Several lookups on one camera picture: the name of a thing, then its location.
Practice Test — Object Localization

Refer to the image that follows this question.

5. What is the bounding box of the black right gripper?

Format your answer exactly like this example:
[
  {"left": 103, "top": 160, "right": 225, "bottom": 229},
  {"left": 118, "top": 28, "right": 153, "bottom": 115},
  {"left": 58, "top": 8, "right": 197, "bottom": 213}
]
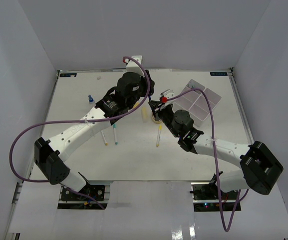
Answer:
[{"left": 149, "top": 100, "right": 180, "bottom": 139}]

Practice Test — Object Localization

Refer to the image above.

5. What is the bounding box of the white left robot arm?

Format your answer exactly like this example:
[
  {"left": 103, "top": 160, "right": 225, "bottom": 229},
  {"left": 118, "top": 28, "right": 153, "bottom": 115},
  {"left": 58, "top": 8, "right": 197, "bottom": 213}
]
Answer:
[{"left": 34, "top": 70, "right": 154, "bottom": 200}]

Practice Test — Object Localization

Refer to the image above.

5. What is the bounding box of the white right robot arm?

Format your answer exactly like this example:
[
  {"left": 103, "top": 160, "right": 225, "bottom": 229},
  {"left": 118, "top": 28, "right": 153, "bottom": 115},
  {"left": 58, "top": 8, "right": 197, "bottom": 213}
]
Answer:
[{"left": 149, "top": 100, "right": 284, "bottom": 200}]

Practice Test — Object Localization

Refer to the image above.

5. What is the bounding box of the yellow tipped white pen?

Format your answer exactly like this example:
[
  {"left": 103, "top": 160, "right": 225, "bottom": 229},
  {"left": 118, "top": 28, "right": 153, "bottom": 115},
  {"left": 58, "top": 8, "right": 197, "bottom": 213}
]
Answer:
[{"left": 156, "top": 124, "right": 162, "bottom": 147}]

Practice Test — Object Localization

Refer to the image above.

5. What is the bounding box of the white divided organizer box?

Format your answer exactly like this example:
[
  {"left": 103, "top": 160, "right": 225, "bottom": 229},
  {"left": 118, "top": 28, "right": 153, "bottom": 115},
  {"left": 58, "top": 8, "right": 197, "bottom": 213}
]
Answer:
[{"left": 172, "top": 79, "right": 222, "bottom": 127}]

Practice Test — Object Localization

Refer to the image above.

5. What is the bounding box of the teal tipped white pen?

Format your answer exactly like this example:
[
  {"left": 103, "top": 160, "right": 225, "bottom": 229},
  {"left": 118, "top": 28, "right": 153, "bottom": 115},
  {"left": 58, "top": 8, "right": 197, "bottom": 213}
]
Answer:
[{"left": 112, "top": 124, "right": 118, "bottom": 145}]

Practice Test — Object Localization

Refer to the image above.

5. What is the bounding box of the blue capped small marker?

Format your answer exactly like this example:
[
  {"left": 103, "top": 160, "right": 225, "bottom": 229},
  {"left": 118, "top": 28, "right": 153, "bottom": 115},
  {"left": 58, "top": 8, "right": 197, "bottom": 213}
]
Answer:
[{"left": 88, "top": 95, "right": 94, "bottom": 104}]

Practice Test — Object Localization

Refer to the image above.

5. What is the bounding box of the orange tipped white pen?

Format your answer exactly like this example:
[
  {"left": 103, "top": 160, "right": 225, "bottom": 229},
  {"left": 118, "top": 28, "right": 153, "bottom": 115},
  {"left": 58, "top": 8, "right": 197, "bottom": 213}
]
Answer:
[{"left": 101, "top": 131, "right": 108, "bottom": 146}]

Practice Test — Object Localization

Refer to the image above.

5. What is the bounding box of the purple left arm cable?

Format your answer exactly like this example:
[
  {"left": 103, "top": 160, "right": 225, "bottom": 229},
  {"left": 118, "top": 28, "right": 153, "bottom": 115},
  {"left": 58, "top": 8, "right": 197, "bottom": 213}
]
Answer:
[{"left": 9, "top": 56, "right": 151, "bottom": 210}]

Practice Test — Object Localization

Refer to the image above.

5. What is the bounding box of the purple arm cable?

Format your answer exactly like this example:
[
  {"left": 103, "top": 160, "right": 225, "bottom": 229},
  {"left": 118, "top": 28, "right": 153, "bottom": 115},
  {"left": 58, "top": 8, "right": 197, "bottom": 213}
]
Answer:
[
  {"left": 9, "top": 56, "right": 151, "bottom": 210},
  {"left": 166, "top": 88, "right": 250, "bottom": 233}
]

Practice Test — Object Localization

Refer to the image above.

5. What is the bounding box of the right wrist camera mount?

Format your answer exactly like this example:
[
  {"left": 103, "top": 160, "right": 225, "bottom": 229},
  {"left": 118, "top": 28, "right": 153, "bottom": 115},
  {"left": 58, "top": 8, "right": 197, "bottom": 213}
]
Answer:
[{"left": 159, "top": 89, "right": 175, "bottom": 110}]

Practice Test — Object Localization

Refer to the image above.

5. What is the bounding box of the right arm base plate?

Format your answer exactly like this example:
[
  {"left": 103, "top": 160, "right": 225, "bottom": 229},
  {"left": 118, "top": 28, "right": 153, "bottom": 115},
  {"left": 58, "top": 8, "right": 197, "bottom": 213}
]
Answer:
[{"left": 190, "top": 174, "right": 238, "bottom": 213}]

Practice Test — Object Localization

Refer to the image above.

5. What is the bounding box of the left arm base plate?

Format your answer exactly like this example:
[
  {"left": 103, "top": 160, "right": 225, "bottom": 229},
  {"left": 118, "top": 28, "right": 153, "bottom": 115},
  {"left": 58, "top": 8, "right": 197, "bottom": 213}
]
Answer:
[{"left": 57, "top": 184, "right": 110, "bottom": 210}]

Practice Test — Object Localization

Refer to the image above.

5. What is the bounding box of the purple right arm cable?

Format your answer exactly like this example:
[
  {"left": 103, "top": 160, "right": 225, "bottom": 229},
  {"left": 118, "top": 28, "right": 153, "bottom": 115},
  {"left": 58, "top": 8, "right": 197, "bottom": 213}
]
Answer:
[{"left": 166, "top": 88, "right": 250, "bottom": 233}]

